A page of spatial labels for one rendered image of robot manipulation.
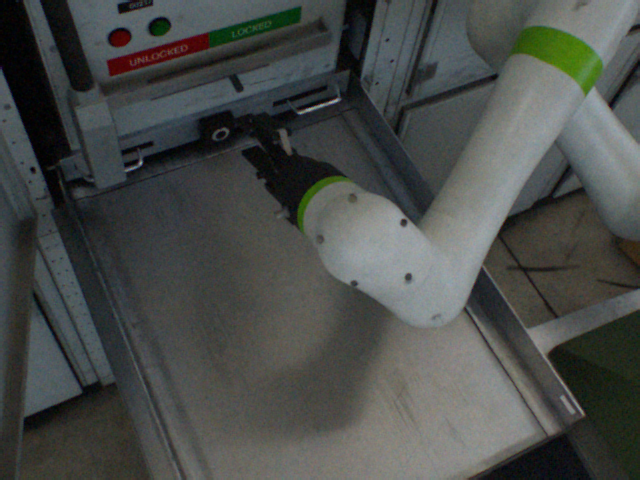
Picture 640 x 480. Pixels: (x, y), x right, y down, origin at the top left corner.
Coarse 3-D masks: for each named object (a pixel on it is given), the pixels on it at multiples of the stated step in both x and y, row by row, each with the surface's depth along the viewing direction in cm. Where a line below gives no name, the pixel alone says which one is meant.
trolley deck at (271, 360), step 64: (320, 128) 140; (128, 192) 129; (192, 192) 130; (256, 192) 132; (384, 192) 134; (128, 256) 123; (192, 256) 124; (256, 256) 125; (192, 320) 118; (256, 320) 119; (320, 320) 120; (384, 320) 121; (128, 384) 112; (192, 384) 113; (256, 384) 114; (320, 384) 115; (384, 384) 116; (448, 384) 117; (512, 384) 118; (256, 448) 109; (320, 448) 110; (384, 448) 111; (448, 448) 111; (512, 448) 112
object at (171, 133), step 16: (336, 64) 138; (304, 80) 135; (320, 80) 136; (256, 96) 133; (272, 96) 134; (288, 96) 136; (304, 96) 138; (320, 96) 140; (208, 112) 130; (240, 112) 133; (256, 112) 135; (272, 112) 138; (144, 128) 127; (160, 128) 127; (176, 128) 129; (192, 128) 131; (64, 144) 124; (128, 144) 126; (144, 144) 128; (160, 144) 130; (176, 144) 132; (64, 160) 122; (128, 160) 130; (64, 176) 126
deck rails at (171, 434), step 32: (352, 128) 140; (384, 128) 135; (384, 160) 137; (416, 192) 132; (96, 224) 125; (416, 224) 131; (96, 256) 122; (480, 288) 123; (128, 320) 117; (480, 320) 122; (512, 320) 117; (128, 352) 114; (512, 352) 120; (160, 384) 112; (544, 384) 115; (160, 416) 110; (544, 416) 115; (576, 416) 111; (192, 448) 108
